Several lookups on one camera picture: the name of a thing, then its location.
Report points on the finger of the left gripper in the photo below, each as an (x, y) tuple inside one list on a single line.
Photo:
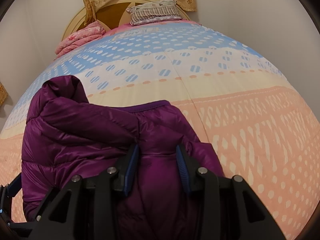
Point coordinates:
[(8, 192)]

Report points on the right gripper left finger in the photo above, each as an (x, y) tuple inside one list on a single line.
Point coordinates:
[(86, 208)]

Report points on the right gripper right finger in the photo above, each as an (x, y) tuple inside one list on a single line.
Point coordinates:
[(225, 208)]

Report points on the purple hooded puffer jacket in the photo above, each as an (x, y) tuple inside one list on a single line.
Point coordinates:
[(65, 135)]

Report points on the polka dot duvet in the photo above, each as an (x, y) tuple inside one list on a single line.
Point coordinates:
[(258, 124)]

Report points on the beige curtain side window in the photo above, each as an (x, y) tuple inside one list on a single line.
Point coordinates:
[(3, 94)]

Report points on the folded pink blanket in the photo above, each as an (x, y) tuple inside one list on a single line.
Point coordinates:
[(89, 33)]

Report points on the cream wooden headboard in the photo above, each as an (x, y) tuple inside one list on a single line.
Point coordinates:
[(111, 16)]

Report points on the striped grey pillow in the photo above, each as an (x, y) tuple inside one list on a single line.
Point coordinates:
[(151, 12)]

